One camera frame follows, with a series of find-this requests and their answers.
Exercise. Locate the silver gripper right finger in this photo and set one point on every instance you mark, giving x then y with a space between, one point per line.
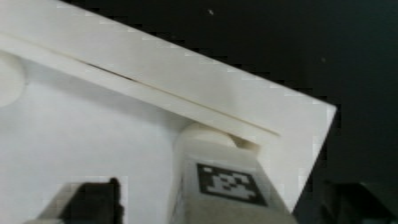
346 203

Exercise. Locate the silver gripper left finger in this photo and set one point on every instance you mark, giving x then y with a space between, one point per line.
85 204

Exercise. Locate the white leg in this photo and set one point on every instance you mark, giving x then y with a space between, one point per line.
222 193

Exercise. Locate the white square tabletop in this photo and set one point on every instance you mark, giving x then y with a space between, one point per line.
82 134

